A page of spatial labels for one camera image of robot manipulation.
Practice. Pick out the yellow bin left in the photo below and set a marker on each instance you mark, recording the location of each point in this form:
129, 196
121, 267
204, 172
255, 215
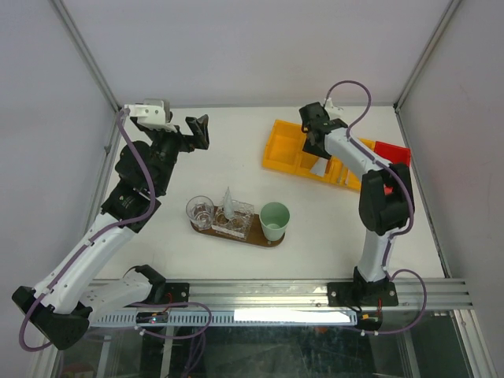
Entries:
283, 148

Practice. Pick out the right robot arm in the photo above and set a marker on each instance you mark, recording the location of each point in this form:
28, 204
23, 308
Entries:
385, 205

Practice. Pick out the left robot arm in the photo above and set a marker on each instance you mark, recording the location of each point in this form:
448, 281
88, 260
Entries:
59, 310

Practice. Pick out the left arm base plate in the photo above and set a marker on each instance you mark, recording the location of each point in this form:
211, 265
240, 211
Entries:
169, 294

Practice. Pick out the white cable duct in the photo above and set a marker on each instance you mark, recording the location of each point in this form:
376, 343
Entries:
235, 318

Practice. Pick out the clear glass tumbler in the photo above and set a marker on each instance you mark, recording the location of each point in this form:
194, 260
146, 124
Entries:
200, 211

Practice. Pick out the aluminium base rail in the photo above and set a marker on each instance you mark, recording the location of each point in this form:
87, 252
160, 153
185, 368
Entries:
404, 294

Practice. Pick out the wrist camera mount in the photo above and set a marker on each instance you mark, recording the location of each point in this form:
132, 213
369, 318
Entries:
333, 111
152, 114

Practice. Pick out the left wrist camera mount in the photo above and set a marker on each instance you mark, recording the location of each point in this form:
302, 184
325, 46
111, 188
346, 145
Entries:
152, 114

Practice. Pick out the grey toothbrush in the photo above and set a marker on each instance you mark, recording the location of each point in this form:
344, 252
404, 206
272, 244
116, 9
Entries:
342, 177

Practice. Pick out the white toothpaste tube black cap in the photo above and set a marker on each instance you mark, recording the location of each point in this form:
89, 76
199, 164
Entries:
228, 207

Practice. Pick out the yellow bin middle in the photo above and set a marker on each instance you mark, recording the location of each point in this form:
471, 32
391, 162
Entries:
307, 161

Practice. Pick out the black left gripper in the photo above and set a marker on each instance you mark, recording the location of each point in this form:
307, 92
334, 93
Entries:
198, 127

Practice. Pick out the red plastic bin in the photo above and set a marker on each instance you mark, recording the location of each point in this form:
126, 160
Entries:
395, 154

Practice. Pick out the green plastic cup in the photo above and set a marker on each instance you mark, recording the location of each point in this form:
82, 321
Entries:
274, 218

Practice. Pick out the wooden oval tray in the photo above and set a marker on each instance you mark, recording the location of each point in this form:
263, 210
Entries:
254, 238

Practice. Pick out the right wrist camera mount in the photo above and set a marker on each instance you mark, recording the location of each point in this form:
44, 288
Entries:
333, 111

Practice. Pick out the clear glass holder block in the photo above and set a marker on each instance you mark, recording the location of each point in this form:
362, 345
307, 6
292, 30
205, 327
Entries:
235, 225

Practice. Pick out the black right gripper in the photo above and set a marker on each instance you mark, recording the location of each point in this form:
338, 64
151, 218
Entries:
318, 152

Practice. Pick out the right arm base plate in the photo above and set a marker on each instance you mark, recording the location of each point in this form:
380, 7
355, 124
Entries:
356, 295

